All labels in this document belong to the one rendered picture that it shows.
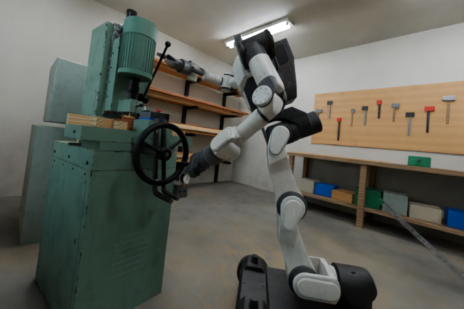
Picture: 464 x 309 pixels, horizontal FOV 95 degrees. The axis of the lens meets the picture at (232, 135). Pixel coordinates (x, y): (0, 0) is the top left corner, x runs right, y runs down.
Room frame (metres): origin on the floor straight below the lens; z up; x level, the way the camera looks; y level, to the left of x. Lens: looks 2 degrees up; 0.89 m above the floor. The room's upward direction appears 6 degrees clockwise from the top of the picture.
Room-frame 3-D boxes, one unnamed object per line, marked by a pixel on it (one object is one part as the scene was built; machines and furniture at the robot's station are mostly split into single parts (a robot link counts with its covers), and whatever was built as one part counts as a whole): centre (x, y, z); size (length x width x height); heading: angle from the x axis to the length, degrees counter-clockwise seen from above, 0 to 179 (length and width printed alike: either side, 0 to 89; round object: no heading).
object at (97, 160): (1.25, 0.67, 0.76); 0.57 x 0.45 x 0.09; 53
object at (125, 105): (1.19, 0.59, 1.03); 0.14 x 0.07 x 0.09; 53
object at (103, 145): (1.14, 0.52, 0.82); 0.40 x 0.21 x 0.04; 143
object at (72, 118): (1.21, 0.57, 0.92); 0.60 x 0.02 x 0.05; 143
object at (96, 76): (1.35, 0.81, 1.16); 0.22 x 0.22 x 0.72; 53
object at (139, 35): (1.18, 0.57, 1.35); 0.18 x 0.18 x 0.31
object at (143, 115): (1.08, 0.40, 0.99); 0.13 x 0.11 x 0.06; 143
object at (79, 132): (1.13, 0.47, 0.87); 0.61 x 0.30 x 0.06; 143
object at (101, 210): (1.25, 0.67, 0.36); 0.58 x 0.45 x 0.71; 53
